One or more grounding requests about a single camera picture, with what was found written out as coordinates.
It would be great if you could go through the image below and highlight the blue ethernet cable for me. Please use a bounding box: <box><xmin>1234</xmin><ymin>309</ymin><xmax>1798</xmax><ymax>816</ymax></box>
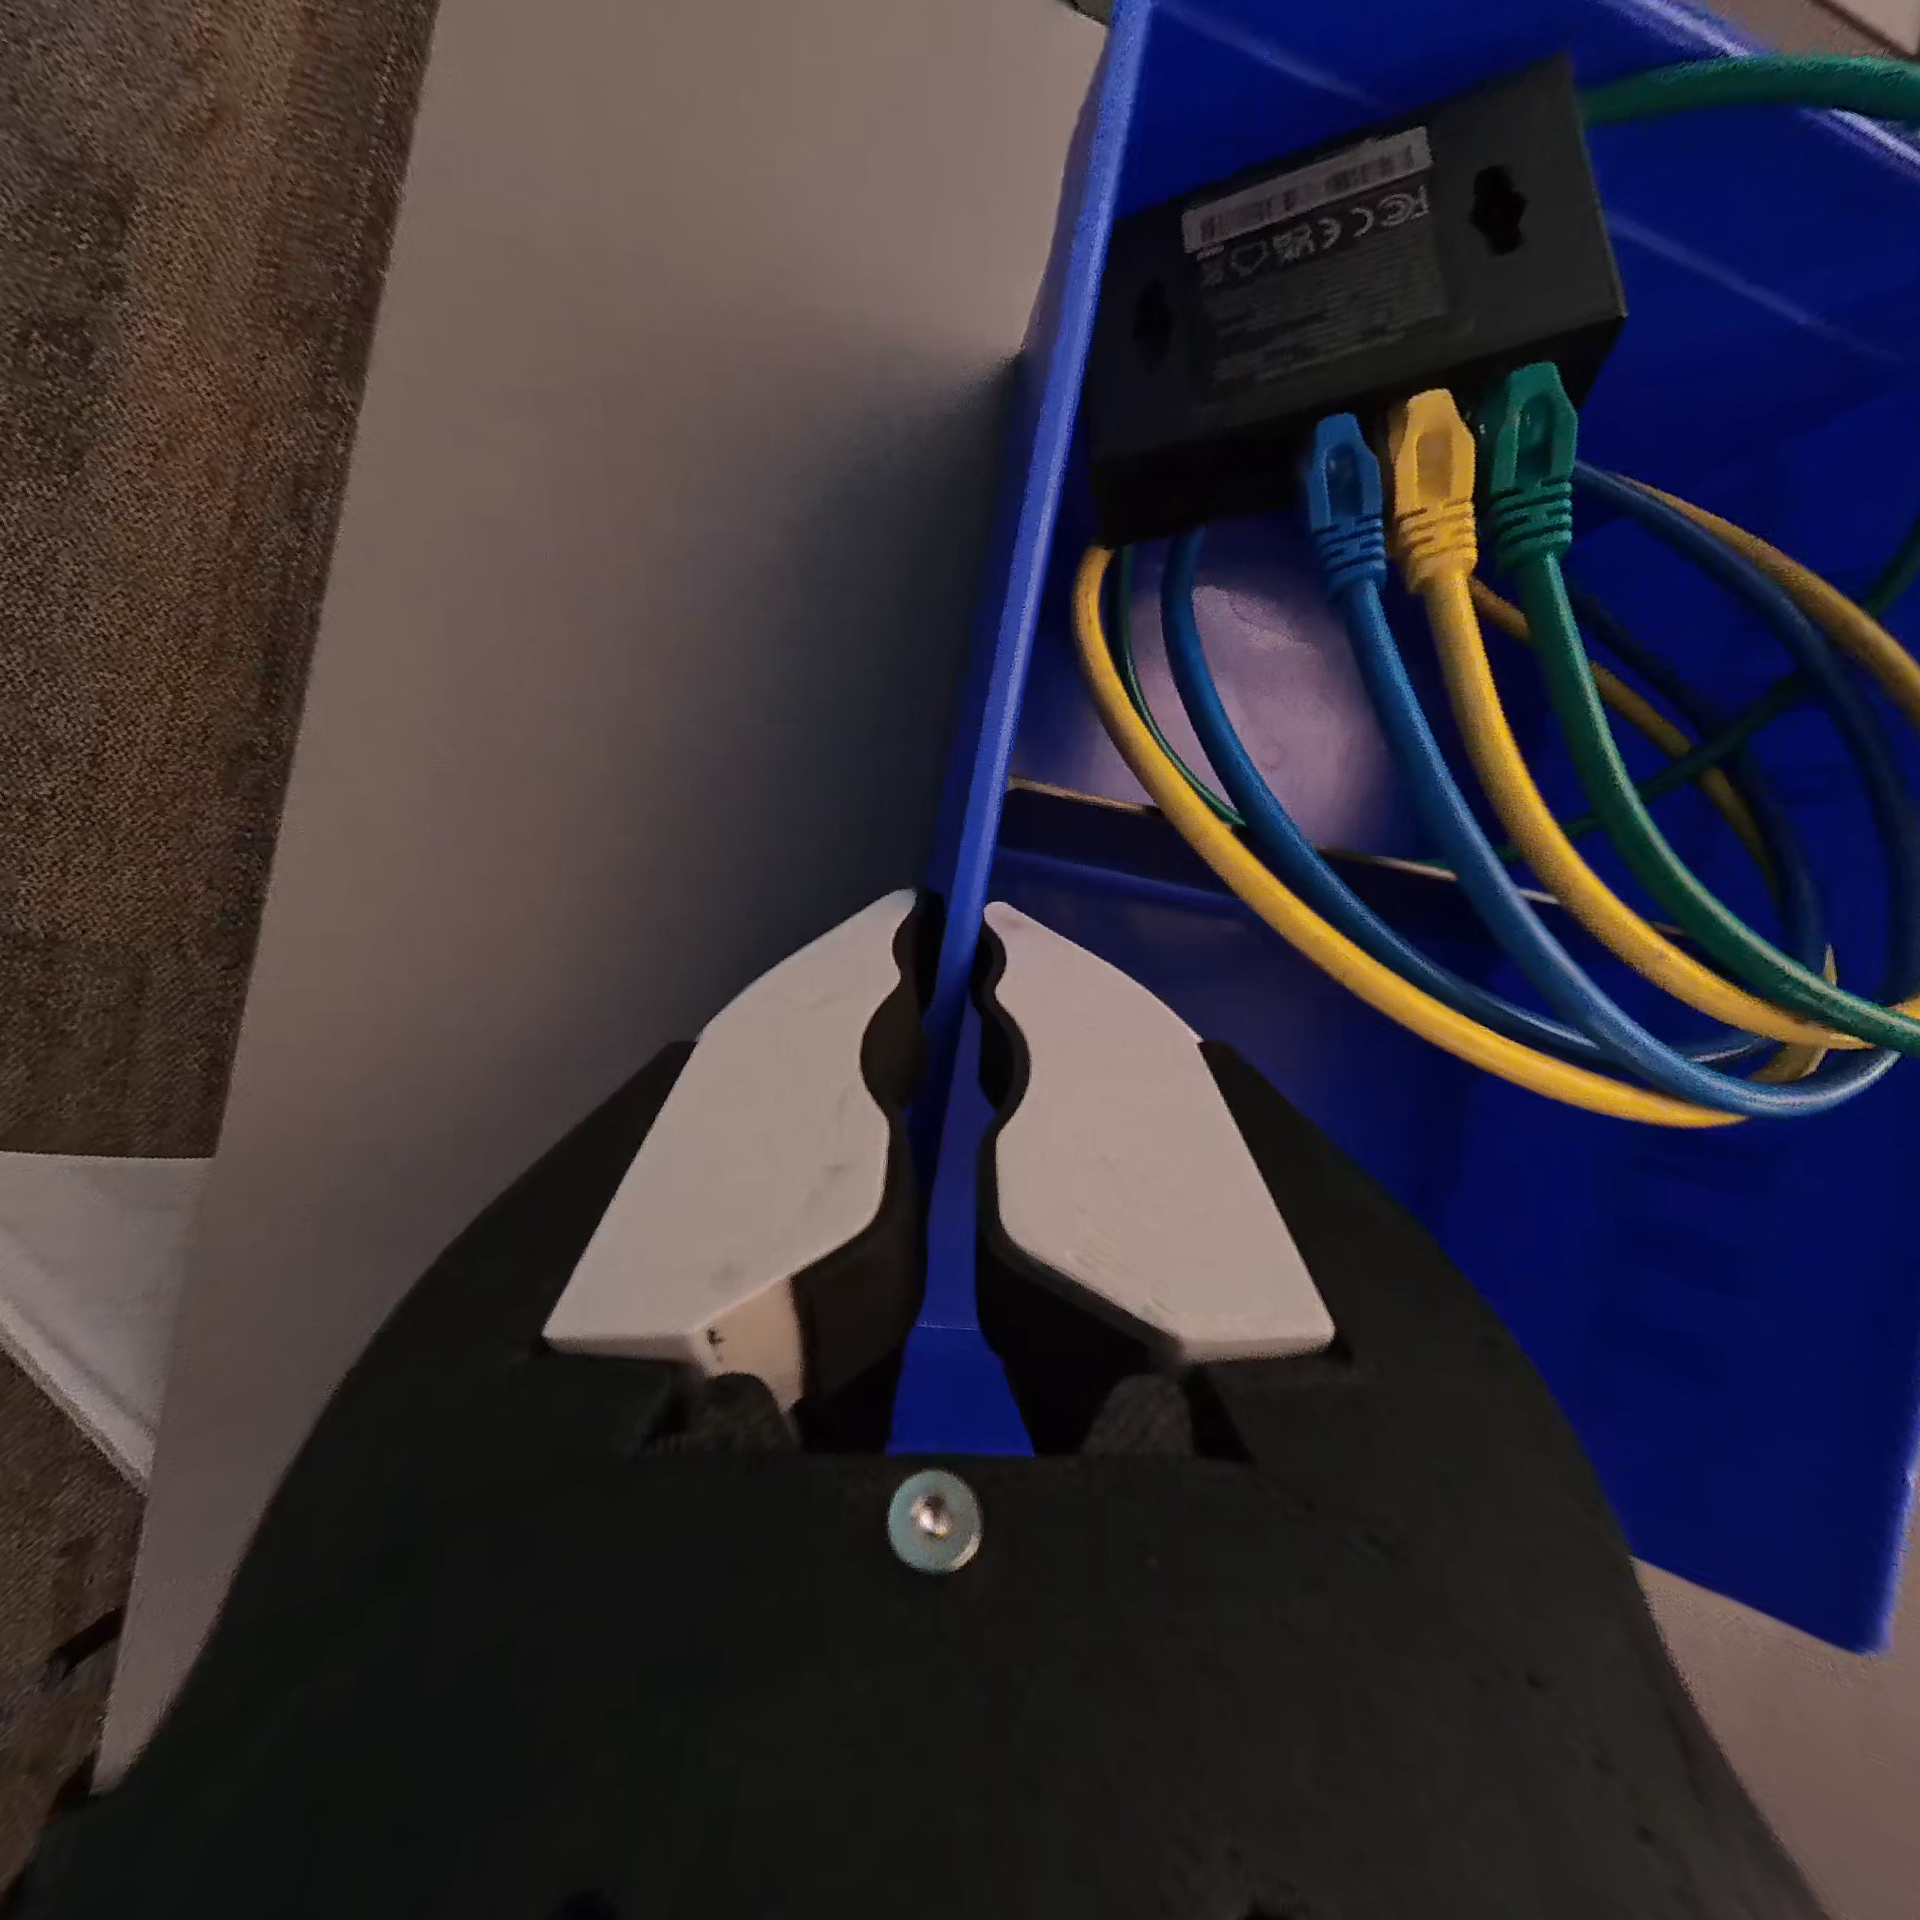
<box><xmin>1161</xmin><ymin>411</ymin><xmax>1920</xmax><ymax>1125</ymax></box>

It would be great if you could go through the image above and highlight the green ethernet cable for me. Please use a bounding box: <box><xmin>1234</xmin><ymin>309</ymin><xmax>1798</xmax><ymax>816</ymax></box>
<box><xmin>1117</xmin><ymin>53</ymin><xmax>1920</xmax><ymax>1056</ymax></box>

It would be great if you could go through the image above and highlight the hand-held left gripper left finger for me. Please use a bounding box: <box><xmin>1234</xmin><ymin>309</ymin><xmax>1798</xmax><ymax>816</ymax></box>
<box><xmin>545</xmin><ymin>887</ymin><xmax>923</xmax><ymax>1416</ymax></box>

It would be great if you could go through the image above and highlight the black network switch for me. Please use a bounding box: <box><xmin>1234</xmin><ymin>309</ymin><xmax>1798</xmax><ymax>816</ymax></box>
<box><xmin>1084</xmin><ymin>58</ymin><xmax>1633</xmax><ymax>544</ymax></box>

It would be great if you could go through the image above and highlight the blue plastic bin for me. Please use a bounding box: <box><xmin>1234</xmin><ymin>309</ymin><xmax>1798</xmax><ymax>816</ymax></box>
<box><xmin>884</xmin><ymin>0</ymin><xmax>1920</xmax><ymax>1655</ymax></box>

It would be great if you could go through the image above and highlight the yellow ethernet cable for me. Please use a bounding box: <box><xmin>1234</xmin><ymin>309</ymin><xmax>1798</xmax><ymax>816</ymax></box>
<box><xmin>1073</xmin><ymin>387</ymin><xmax>1920</xmax><ymax>1129</ymax></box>

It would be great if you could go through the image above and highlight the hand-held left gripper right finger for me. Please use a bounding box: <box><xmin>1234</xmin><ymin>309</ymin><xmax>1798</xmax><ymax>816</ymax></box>
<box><xmin>971</xmin><ymin>901</ymin><xmax>1339</xmax><ymax>1449</ymax></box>

